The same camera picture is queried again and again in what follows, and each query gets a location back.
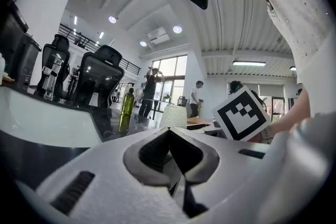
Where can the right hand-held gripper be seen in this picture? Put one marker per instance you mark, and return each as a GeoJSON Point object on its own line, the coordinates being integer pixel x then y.
{"type": "Point", "coordinates": [242, 112]}

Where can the black balcony railing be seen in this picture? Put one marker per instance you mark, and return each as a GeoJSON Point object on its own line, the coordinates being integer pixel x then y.
{"type": "Point", "coordinates": [78, 36]}

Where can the green glass bottle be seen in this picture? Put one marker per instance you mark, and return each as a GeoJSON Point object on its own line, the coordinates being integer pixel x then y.
{"type": "Point", "coordinates": [127, 102]}

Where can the long ceiling lamp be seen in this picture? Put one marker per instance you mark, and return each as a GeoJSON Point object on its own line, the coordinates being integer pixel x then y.
{"type": "Point", "coordinates": [249, 63]}

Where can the wooden table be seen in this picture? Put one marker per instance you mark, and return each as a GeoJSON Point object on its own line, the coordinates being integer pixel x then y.
{"type": "Point", "coordinates": [198, 120]}

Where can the black plastic bin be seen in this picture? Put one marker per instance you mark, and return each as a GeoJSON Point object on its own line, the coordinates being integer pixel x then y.
{"type": "Point", "coordinates": [27, 60]}
{"type": "Point", "coordinates": [10, 39]}

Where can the round ceiling light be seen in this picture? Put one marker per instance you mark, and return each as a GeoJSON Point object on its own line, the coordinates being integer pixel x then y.
{"type": "Point", "coordinates": [112, 19]}
{"type": "Point", "coordinates": [143, 43]}
{"type": "Point", "coordinates": [177, 29]}

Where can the person's right forearm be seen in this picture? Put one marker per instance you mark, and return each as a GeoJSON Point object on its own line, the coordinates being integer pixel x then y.
{"type": "Point", "coordinates": [292, 112]}

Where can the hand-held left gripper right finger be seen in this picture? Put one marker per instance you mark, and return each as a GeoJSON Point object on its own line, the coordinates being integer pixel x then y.
{"type": "Point", "coordinates": [228, 162]}

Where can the ceiling air conditioner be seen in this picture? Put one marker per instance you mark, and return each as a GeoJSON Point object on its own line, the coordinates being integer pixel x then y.
{"type": "Point", "coordinates": [158, 36]}

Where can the large window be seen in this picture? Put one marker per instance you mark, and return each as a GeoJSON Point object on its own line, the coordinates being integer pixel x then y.
{"type": "Point", "coordinates": [170, 73]}

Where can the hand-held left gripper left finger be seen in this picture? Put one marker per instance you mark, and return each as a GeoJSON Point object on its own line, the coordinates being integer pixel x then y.
{"type": "Point", "coordinates": [110, 165]}

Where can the black mesh office chair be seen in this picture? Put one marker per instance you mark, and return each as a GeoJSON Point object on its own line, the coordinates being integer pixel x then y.
{"type": "Point", "coordinates": [98, 78]}
{"type": "Point", "coordinates": [53, 65]}

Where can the white textured cup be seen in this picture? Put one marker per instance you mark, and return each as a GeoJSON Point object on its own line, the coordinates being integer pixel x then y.
{"type": "Point", "coordinates": [173, 116]}

